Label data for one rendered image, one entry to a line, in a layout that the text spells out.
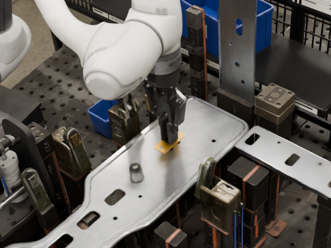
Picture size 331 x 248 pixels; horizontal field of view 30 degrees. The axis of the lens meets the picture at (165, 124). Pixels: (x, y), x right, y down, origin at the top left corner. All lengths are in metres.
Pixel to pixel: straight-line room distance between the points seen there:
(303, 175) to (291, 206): 0.33
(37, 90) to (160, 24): 1.13
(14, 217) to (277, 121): 0.71
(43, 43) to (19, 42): 1.83
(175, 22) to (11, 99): 0.96
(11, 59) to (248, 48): 0.78
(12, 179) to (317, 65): 0.88
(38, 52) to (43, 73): 1.35
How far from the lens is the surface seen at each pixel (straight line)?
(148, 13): 1.27
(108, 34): 1.20
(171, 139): 1.54
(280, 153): 1.57
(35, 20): 4.05
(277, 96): 1.64
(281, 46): 1.86
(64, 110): 2.21
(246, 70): 1.65
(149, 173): 1.53
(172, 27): 1.28
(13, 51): 1.99
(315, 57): 1.82
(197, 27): 1.72
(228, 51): 1.65
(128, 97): 1.60
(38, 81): 2.37
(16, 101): 2.11
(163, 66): 1.35
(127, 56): 1.17
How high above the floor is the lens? 2.12
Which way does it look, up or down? 43 degrees down
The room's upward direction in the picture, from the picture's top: 6 degrees counter-clockwise
